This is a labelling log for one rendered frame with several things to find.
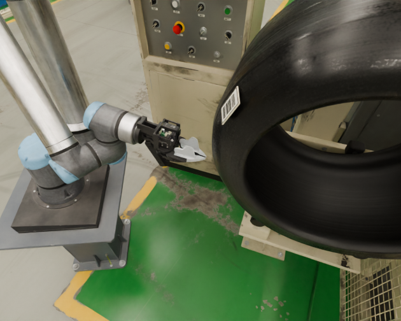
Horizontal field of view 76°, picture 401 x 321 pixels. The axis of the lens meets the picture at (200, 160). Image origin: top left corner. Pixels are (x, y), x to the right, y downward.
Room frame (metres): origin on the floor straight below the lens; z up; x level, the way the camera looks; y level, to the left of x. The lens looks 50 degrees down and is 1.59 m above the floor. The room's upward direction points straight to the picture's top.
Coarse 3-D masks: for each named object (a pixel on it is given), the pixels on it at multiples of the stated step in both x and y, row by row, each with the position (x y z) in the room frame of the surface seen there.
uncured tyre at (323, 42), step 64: (320, 0) 0.46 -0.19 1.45; (384, 0) 0.36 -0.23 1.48; (256, 64) 0.38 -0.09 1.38; (320, 64) 0.32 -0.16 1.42; (384, 64) 0.29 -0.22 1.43; (256, 128) 0.33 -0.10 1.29; (256, 192) 0.41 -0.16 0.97; (320, 192) 0.44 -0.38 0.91; (384, 192) 0.40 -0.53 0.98; (384, 256) 0.21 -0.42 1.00
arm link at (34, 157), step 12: (24, 144) 0.65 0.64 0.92; (36, 144) 0.65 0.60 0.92; (24, 156) 0.59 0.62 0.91; (36, 156) 0.59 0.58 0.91; (48, 156) 0.60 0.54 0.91; (36, 168) 0.57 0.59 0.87; (48, 168) 0.58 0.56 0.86; (36, 180) 0.58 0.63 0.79; (48, 180) 0.58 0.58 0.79; (60, 180) 0.59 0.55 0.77
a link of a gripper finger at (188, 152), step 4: (176, 148) 0.50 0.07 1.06; (180, 148) 0.50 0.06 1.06; (184, 148) 0.49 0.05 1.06; (188, 148) 0.49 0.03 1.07; (192, 148) 0.49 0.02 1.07; (176, 152) 0.50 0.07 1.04; (180, 152) 0.50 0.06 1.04; (184, 152) 0.49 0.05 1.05; (188, 152) 0.49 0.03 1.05; (192, 152) 0.48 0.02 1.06; (180, 156) 0.49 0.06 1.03; (184, 156) 0.49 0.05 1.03; (188, 156) 0.49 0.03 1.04; (192, 156) 0.48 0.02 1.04; (196, 156) 0.49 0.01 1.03; (200, 156) 0.49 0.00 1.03; (188, 160) 0.48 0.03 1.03; (192, 160) 0.48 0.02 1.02; (196, 160) 0.48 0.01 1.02
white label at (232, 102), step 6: (234, 90) 0.38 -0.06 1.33; (234, 96) 0.37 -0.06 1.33; (228, 102) 0.38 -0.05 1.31; (234, 102) 0.36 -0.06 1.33; (222, 108) 0.38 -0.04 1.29; (228, 108) 0.36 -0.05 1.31; (234, 108) 0.34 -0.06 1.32; (222, 114) 0.37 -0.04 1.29; (228, 114) 0.35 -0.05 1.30; (222, 120) 0.36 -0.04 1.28
